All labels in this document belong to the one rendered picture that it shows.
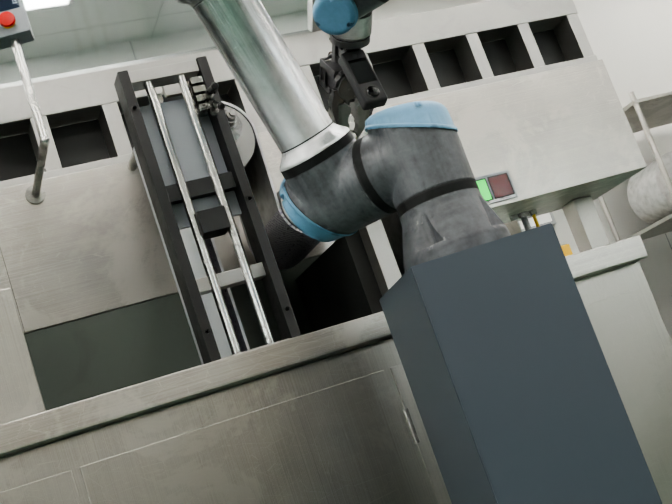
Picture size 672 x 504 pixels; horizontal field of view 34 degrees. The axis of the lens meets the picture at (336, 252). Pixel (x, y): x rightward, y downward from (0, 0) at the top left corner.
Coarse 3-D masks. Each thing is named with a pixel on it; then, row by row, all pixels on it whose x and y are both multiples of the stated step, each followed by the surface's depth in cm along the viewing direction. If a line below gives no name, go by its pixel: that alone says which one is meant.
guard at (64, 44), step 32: (32, 0) 223; (64, 0) 226; (96, 0) 229; (128, 0) 232; (160, 0) 235; (288, 0) 249; (64, 32) 229; (96, 32) 232; (128, 32) 236; (160, 32) 239; (192, 32) 242; (288, 32) 253; (0, 64) 226; (32, 64) 229; (64, 64) 233; (96, 64) 236
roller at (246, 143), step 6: (228, 108) 204; (240, 114) 205; (246, 120) 205; (246, 126) 204; (246, 132) 204; (252, 132) 204; (240, 138) 203; (246, 138) 204; (252, 138) 204; (240, 144) 203; (246, 144) 203; (252, 144) 204; (240, 150) 203; (246, 150) 203; (252, 150) 203; (240, 156) 202; (246, 156) 203; (246, 162) 202
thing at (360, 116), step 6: (354, 102) 202; (354, 108) 203; (360, 108) 202; (354, 114) 206; (360, 114) 203; (366, 114) 203; (354, 120) 204; (360, 120) 203; (360, 126) 204; (354, 132) 205; (360, 132) 205
